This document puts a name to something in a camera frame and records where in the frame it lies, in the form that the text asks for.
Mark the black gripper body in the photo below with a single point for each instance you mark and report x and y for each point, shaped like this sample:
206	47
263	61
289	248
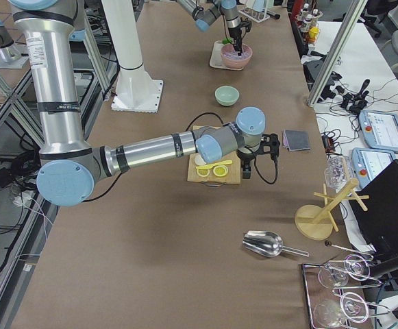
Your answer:
234	33
245	155

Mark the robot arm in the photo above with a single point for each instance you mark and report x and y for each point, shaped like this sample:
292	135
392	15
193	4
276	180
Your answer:
205	18
71	166

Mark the clear ice cubes pile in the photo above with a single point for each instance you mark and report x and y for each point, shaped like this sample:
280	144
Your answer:
232	55

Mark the pink bowl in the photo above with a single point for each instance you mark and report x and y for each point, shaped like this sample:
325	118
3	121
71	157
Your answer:
236	64

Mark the mint green bowl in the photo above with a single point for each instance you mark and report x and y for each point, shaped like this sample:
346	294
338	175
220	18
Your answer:
226	95

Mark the metal ice scoop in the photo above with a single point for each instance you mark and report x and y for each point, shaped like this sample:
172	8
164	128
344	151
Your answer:
268	244

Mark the clear crystal glass bowl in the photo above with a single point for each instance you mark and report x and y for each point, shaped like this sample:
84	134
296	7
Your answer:
338	172

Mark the bamboo cutting board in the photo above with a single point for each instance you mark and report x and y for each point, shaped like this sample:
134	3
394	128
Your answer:
231	176

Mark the green lime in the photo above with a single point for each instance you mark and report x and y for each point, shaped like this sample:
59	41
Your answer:
226	41

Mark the beige rabbit tray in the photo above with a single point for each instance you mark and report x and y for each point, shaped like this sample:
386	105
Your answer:
215	59

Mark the stacked lemon slices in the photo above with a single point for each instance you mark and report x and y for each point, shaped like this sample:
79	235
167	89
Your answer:
220	170

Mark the yellow plastic knife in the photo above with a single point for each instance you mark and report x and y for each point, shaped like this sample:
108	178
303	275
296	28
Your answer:
212	165

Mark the single lemon slice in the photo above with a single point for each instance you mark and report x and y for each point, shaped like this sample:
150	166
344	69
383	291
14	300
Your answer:
203	173

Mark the grey folded cloth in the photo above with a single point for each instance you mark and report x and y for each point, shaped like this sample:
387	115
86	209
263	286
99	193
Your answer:
295	140

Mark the wooden mug tree stand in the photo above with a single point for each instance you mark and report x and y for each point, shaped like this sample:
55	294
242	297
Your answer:
317	222

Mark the lower teach pendant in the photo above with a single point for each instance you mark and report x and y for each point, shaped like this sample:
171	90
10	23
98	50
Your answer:
368	163

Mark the teach pendant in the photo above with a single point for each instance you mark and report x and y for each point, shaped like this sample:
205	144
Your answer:
380	129
368	163

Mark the upper wine glass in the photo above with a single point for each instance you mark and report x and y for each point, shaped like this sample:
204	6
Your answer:
336	273

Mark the wine glass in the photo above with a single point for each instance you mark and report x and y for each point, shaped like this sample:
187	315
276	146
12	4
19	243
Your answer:
336	273
346	312

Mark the upper teach pendant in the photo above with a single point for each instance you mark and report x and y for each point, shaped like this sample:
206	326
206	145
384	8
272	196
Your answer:
380	129

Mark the black monitor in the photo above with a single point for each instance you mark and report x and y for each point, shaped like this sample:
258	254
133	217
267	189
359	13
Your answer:
379	224

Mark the lower wine glass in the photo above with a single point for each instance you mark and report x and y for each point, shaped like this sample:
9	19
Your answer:
346	312

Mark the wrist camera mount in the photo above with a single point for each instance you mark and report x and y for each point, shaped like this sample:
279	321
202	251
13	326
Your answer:
245	24
269	144

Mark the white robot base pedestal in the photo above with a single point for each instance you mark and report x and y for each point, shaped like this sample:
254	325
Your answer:
135	90

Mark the aluminium frame post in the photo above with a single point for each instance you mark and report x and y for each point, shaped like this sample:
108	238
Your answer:
355	9

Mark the wire glass rack tray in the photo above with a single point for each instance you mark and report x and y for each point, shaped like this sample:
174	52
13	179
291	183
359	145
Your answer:
315	292

